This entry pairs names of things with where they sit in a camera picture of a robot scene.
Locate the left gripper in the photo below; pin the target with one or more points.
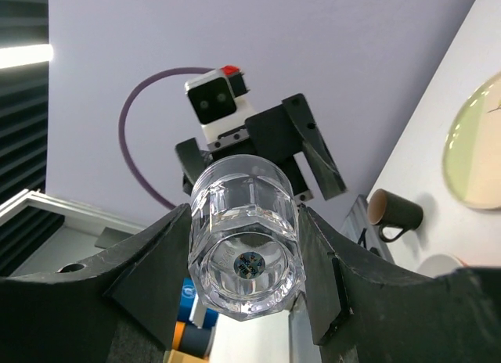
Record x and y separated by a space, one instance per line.
277 139

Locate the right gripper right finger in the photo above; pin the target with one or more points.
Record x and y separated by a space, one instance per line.
365 309

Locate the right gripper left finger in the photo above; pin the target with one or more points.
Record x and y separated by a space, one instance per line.
119 305

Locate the white bowl orange outside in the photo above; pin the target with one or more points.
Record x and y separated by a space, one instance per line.
439 264

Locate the green and cream plate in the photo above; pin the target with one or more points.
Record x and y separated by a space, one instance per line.
471 156

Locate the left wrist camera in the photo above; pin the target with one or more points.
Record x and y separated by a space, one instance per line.
218 99

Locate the aluminium frame rail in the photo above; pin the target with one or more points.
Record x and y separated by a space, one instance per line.
358 229

